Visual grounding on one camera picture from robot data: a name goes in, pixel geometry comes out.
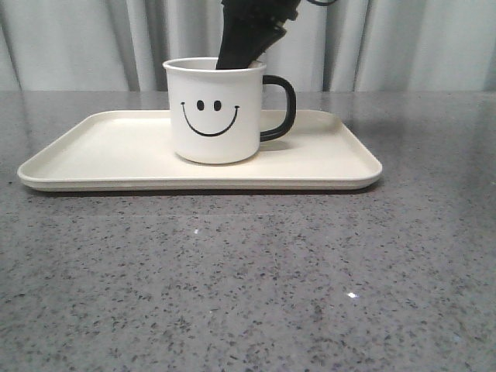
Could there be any grey pleated curtain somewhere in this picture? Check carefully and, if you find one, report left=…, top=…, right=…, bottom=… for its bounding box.
left=1, top=1, right=495, bottom=92

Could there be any white smiley mug black handle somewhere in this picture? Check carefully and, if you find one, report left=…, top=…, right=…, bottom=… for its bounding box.
left=163, top=57, right=297, bottom=164

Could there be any cream rectangular plastic tray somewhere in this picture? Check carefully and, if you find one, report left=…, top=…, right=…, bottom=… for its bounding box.
left=18, top=110, right=383, bottom=191

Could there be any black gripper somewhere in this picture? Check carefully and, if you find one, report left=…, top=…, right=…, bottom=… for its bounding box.
left=216, top=0, right=301, bottom=70

